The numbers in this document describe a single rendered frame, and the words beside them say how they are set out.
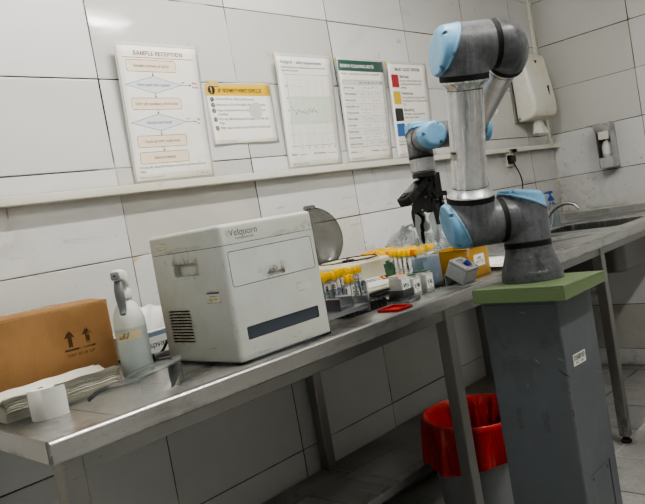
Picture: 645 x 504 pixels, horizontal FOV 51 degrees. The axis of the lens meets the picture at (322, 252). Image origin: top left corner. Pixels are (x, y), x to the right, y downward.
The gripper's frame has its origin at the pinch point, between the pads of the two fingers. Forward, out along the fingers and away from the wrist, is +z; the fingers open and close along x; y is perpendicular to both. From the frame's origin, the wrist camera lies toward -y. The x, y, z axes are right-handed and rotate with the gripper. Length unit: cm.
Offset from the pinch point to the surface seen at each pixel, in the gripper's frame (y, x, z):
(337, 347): -55, -17, 19
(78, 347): -103, 15, 9
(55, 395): -116, -9, 14
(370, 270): -5.7, 21.6, 7.6
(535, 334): -15, -43, 25
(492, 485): 7, -4, 78
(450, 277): 4.0, -2.6, 12.5
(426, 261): 2.8, 4.9, 7.0
